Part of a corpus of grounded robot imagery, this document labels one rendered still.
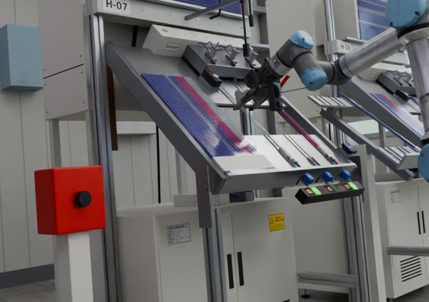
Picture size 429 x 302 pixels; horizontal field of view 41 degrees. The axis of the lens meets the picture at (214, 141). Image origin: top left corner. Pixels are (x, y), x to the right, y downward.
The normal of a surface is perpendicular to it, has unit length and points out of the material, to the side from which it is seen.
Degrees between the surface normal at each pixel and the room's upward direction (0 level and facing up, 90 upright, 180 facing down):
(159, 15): 90
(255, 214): 90
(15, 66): 90
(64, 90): 90
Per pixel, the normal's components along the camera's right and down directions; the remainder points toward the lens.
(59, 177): 0.70, -0.10
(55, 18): -0.71, 0.01
